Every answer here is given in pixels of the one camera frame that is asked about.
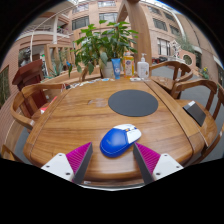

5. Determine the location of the wooden armchair with notebook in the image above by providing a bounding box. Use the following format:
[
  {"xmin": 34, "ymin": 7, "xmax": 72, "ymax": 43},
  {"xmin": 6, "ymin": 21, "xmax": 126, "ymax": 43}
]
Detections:
[{"xmin": 170, "ymin": 78, "xmax": 224, "ymax": 162}]

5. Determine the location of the white pump bottle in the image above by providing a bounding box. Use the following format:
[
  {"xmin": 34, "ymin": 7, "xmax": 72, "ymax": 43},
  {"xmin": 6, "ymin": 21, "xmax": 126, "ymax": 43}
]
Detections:
[{"xmin": 136, "ymin": 52, "xmax": 150, "ymax": 80}]

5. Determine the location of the yellow flowering plant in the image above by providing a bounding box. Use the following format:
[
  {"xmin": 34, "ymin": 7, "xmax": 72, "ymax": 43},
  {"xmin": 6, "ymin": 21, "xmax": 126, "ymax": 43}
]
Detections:
[{"xmin": 199, "ymin": 67, "xmax": 211, "ymax": 80}]

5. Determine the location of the dark red wooden lectern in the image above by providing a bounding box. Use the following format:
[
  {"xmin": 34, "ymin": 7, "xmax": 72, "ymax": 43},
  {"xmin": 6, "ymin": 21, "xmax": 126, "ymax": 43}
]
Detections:
[{"xmin": 11, "ymin": 59, "xmax": 49, "ymax": 111}]

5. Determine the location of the wooden armchair behind plant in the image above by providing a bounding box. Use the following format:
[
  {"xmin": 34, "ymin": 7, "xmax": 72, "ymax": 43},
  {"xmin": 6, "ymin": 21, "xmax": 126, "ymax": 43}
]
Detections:
[{"xmin": 78, "ymin": 64, "xmax": 103, "ymax": 83}]

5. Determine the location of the yellow liquid bottle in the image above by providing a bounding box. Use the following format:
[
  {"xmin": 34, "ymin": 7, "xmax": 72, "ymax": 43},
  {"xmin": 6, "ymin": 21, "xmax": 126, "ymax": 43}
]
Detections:
[{"xmin": 122, "ymin": 50, "xmax": 135, "ymax": 79}]

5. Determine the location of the round dark grey mouse pad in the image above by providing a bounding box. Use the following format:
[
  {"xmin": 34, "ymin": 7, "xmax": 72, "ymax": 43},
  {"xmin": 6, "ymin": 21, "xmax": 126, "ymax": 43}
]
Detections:
[{"xmin": 107, "ymin": 89, "xmax": 159, "ymax": 118}]

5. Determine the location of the blue and white computer mouse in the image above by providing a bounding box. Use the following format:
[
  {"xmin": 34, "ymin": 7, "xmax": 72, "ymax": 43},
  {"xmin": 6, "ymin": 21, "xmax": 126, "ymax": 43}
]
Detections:
[{"xmin": 99, "ymin": 123, "xmax": 143, "ymax": 159}]

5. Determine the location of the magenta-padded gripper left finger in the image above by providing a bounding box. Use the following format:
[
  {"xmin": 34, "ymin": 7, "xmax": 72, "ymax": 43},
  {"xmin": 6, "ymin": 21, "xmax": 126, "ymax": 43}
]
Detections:
[{"xmin": 40, "ymin": 142, "xmax": 94, "ymax": 185}]

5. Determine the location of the green potted plant white pot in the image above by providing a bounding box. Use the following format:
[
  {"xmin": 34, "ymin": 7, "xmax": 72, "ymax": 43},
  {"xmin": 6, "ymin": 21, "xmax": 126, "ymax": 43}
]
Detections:
[{"xmin": 68, "ymin": 19, "xmax": 139, "ymax": 80}]

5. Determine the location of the wooden armchair with red item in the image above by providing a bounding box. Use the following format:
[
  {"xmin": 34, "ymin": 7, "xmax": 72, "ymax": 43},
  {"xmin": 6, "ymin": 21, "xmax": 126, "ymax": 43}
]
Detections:
[{"xmin": 9, "ymin": 82, "xmax": 64, "ymax": 132}]

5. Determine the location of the empty wooden armchair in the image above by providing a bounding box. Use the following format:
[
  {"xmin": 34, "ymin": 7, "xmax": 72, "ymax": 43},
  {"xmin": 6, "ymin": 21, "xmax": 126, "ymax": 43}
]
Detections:
[{"xmin": 148, "ymin": 60, "xmax": 194, "ymax": 93}]

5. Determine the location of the blue squeeze tube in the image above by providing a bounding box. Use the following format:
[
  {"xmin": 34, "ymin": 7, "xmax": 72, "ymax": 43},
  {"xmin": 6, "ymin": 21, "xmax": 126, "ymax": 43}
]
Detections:
[{"xmin": 111, "ymin": 58, "xmax": 122, "ymax": 80}]

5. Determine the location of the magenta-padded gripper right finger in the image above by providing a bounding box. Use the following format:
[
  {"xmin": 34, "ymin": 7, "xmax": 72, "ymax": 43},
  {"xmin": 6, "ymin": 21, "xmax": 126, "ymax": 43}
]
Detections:
[{"xmin": 133, "ymin": 142, "xmax": 184, "ymax": 185}]

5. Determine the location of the black notebook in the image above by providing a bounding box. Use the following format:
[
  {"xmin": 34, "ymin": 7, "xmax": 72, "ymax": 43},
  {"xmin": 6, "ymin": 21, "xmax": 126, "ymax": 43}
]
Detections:
[{"xmin": 182, "ymin": 100, "xmax": 208, "ymax": 127}]

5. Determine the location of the white statue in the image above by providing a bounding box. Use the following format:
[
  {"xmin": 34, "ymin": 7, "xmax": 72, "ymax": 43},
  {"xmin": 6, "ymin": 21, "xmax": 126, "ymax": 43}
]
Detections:
[{"xmin": 171, "ymin": 39, "xmax": 183, "ymax": 62}]

